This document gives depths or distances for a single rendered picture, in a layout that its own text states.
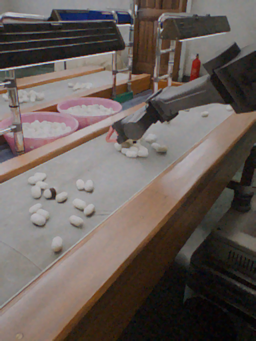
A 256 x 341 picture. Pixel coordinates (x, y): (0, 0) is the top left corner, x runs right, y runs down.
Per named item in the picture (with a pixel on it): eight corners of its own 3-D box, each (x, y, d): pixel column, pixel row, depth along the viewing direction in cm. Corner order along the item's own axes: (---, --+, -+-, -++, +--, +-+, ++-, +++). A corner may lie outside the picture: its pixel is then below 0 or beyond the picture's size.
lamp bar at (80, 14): (135, 24, 185) (135, 10, 182) (61, 28, 138) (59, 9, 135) (123, 23, 189) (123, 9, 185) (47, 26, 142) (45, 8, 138)
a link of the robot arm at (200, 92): (281, 91, 51) (244, 34, 48) (255, 114, 50) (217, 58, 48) (179, 112, 93) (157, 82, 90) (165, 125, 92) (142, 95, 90)
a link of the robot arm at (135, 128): (181, 110, 90) (163, 86, 88) (169, 129, 81) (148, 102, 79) (151, 130, 97) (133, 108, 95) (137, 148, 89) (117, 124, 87)
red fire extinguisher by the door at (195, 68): (199, 84, 526) (203, 52, 502) (195, 86, 511) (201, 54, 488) (191, 82, 531) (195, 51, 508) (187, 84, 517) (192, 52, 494)
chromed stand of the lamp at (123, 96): (133, 98, 180) (137, 9, 159) (113, 106, 165) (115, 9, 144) (106, 92, 189) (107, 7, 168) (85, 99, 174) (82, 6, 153)
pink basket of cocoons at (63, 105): (132, 126, 140) (133, 104, 136) (95, 144, 120) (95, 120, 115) (85, 113, 152) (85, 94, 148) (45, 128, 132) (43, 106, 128)
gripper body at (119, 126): (109, 125, 95) (125, 114, 91) (126, 117, 103) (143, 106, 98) (119, 144, 96) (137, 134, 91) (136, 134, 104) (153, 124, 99)
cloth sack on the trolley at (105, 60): (130, 81, 426) (131, 51, 409) (103, 92, 368) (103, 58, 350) (95, 76, 447) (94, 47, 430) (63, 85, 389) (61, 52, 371)
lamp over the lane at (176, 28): (230, 32, 159) (233, 15, 156) (179, 41, 112) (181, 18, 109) (215, 30, 163) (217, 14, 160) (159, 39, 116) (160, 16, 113)
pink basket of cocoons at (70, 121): (88, 138, 124) (87, 116, 120) (63, 169, 101) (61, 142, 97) (25, 131, 128) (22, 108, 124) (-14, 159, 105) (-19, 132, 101)
